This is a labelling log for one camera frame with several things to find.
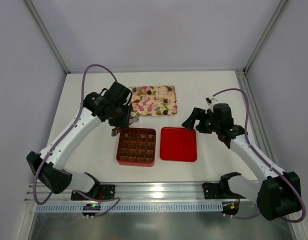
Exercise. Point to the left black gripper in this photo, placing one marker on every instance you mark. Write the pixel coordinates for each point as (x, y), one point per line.
(129, 120)

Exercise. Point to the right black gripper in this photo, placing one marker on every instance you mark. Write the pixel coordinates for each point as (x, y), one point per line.
(199, 119)

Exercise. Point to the metal tongs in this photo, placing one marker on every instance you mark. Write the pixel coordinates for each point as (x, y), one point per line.
(126, 124)

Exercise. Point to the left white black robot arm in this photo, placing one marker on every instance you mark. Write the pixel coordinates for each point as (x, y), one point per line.
(48, 165)

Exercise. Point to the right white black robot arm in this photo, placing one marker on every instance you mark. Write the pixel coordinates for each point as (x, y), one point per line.
(277, 193)

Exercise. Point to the red chocolate box with insert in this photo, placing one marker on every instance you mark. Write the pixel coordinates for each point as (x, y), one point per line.
(136, 147)

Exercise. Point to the red box lid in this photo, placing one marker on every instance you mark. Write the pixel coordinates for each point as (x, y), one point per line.
(178, 144)

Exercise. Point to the floral rectangular tray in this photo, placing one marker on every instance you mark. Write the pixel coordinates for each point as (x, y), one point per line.
(154, 100)

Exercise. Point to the aluminium right side rail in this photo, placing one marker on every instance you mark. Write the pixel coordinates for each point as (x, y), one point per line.
(257, 127)

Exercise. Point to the aluminium rail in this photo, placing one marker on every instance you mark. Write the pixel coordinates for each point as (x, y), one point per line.
(131, 191)
(257, 127)

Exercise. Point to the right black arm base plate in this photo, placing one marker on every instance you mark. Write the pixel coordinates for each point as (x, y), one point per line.
(216, 191)

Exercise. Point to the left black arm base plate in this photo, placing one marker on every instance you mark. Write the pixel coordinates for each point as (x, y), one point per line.
(99, 192)

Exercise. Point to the aluminium front rail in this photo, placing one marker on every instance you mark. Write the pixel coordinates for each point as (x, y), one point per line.
(131, 191)

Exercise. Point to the slotted grey cable duct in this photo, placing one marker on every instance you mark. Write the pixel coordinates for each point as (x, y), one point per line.
(132, 207)

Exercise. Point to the left aluminium frame post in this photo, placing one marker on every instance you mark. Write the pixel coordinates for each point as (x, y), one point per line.
(46, 35)

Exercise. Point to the aluminium frame post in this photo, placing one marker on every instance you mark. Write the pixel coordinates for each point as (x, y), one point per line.
(46, 35)
(270, 26)

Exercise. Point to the right aluminium frame post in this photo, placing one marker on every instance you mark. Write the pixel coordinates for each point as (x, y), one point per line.
(270, 26)

